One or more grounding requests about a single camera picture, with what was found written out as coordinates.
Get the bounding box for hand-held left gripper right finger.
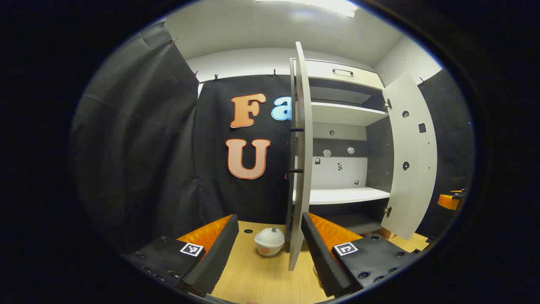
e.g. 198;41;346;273
300;212;422;298

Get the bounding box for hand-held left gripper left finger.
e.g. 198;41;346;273
120;214;240;296

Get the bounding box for white cabinet door black cat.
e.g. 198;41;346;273
381;72;438;240

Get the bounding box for white cabinet door camera sticker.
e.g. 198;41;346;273
285;41;313;271

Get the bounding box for white and grey shoe cabinet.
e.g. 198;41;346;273
291;58;394;237

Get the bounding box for white cabinet drawer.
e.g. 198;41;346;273
304;59;384;90

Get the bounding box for white lidded bowl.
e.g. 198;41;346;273
254;227;286;257

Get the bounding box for black backdrop cloth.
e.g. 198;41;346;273
70;21;475;254

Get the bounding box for ceiling light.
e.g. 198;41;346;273
255;0;359;18

